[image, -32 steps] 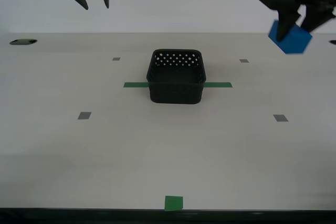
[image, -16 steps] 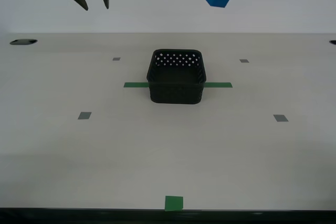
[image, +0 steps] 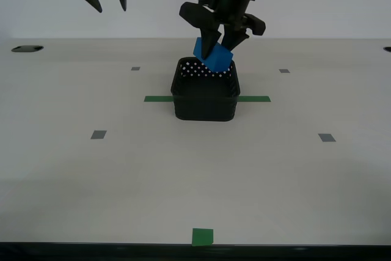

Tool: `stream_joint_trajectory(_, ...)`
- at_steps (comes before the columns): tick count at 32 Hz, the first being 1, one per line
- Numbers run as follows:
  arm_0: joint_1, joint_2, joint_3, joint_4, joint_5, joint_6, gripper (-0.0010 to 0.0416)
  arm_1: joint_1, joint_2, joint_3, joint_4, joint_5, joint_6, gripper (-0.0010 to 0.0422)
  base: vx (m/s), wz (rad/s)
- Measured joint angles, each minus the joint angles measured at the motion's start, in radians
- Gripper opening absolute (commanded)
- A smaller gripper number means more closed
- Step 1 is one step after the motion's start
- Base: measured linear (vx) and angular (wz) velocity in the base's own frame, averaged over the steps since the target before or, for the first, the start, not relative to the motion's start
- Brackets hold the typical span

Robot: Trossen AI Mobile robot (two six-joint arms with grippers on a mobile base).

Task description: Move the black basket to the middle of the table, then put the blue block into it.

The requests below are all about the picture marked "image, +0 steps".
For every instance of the short green tape square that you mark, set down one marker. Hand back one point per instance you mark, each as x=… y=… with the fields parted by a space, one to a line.
x=202 y=237

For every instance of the black lattice plastic basket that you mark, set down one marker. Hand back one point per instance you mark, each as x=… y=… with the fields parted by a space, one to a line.
x=204 y=108

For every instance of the long green tape strip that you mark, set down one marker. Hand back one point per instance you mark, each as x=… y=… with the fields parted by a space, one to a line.
x=155 y=99

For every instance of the blue block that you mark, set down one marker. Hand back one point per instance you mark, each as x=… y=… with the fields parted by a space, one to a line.
x=220 y=58

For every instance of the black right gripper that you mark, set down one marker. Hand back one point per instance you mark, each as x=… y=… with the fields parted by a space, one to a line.
x=232 y=7

